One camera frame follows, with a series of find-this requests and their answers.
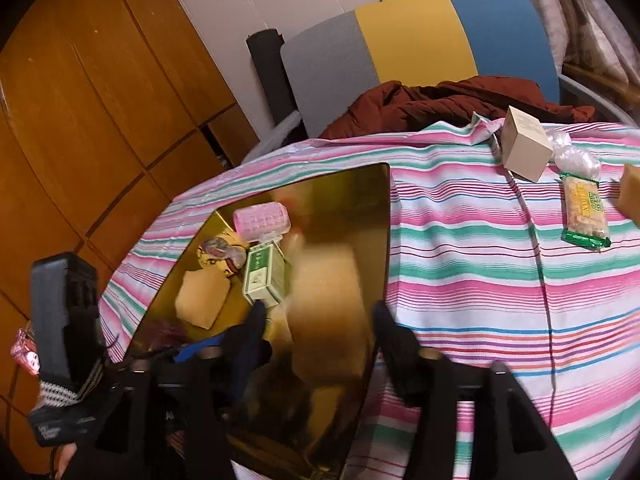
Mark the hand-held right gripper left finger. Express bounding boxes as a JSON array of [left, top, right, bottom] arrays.
[[70, 302, 273, 480]]

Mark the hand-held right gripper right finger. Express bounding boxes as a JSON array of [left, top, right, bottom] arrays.
[[372, 300, 576, 480]]

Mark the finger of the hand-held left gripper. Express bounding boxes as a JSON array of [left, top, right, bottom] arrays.
[[117, 337, 223, 368]]

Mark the small green white box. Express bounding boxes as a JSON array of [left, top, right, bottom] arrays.
[[242, 242, 288, 308]]

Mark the gold tin box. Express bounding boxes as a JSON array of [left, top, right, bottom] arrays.
[[122, 162, 392, 480]]

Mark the pink hair roller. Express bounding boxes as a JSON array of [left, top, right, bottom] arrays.
[[232, 201, 292, 241]]

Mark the large green cracker packet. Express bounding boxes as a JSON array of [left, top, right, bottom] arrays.
[[559, 172, 612, 250]]

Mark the beige cardboard box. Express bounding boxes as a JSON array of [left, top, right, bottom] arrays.
[[500, 106, 554, 182]]

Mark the pink white packet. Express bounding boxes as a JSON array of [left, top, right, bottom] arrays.
[[10, 327, 43, 376]]

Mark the pink green striped tablecloth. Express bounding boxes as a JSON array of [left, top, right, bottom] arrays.
[[100, 120, 640, 480]]

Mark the wooden cabinet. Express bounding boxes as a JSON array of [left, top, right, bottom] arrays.
[[0, 0, 261, 480]]

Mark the brown padded jacket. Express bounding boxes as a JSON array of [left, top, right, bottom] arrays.
[[317, 75, 596, 141]]

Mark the black rolled mat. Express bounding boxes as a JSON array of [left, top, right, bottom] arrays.
[[246, 29, 301, 128]]

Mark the grey yellow blue chair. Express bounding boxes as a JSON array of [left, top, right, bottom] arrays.
[[280, 0, 640, 141]]

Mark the wooden side table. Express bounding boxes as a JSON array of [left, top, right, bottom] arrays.
[[562, 62, 640, 106]]

